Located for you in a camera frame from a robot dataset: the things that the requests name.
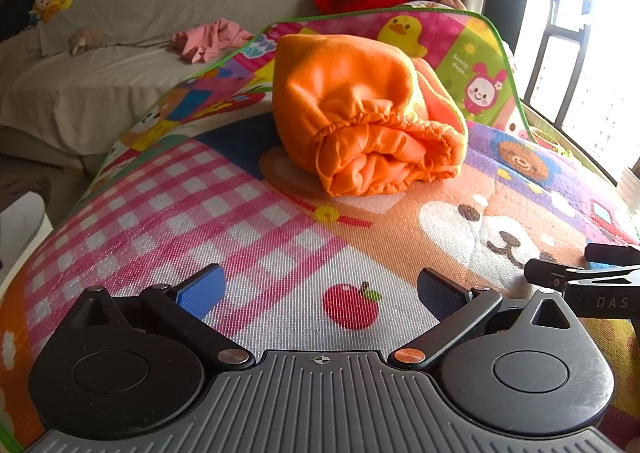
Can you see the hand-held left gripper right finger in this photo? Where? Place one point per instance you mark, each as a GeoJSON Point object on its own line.
{"type": "Point", "coordinates": [440, 295]}

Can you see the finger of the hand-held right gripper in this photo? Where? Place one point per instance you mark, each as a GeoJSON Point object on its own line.
{"type": "Point", "coordinates": [547, 273]}
{"type": "Point", "coordinates": [612, 254]}

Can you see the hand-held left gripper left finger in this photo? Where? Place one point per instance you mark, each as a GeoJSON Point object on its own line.
{"type": "Point", "coordinates": [202, 290]}

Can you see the orange and green fleece garment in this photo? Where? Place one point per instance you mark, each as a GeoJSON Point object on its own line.
{"type": "Point", "coordinates": [350, 98]}

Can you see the colourful cartoon play mat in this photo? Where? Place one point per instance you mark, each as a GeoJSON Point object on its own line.
{"type": "Point", "coordinates": [225, 218]}

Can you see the white round side table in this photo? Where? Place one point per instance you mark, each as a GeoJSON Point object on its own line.
{"type": "Point", "coordinates": [22, 233]}

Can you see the white covered sofa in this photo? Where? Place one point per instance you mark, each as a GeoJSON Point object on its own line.
{"type": "Point", "coordinates": [115, 63]}

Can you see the pink garment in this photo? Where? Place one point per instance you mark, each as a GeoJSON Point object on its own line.
{"type": "Point", "coordinates": [210, 39]}

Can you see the dark curtain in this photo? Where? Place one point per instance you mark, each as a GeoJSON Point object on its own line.
{"type": "Point", "coordinates": [507, 8]}

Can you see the brown plush toy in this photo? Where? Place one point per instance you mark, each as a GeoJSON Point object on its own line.
{"type": "Point", "coordinates": [85, 40]}

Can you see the yellow and pink plush toy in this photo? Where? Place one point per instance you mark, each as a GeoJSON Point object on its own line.
{"type": "Point", "coordinates": [50, 5]}

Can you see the dark screen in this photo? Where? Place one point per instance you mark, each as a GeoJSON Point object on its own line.
{"type": "Point", "coordinates": [17, 0]}

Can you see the black window frame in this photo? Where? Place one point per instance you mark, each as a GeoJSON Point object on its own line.
{"type": "Point", "coordinates": [565, 58]}

